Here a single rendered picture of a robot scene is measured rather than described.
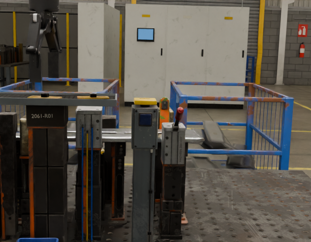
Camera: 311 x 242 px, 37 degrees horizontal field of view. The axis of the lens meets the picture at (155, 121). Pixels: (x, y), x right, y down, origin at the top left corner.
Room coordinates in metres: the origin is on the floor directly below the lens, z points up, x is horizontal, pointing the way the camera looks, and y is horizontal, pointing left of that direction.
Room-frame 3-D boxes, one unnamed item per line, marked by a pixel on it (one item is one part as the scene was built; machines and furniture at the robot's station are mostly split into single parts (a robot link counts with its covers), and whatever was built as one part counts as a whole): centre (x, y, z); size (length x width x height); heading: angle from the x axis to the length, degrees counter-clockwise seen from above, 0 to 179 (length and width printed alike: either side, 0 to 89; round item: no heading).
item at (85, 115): (1.42, 0.20, 0.90); 0.13 x 0.10 x 0.41; 5
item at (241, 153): (3.84, -0.54, 0.47); 1.20 x 0.80 x 0.95; 2
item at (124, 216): (1.60, 0.13, 0.84); 0.17 x 0.06 x 0.29; 5
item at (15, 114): (1.35, 0.43, 0.90); 0.05 x 0.05 x 0.40; 5
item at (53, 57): (1.30, 0.28, 1.24); 0.03 x 0.01 x 0.07; 84
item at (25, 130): (1.42, 0.37, 0.89); 0.13 x 0.11 x 0.38; 5
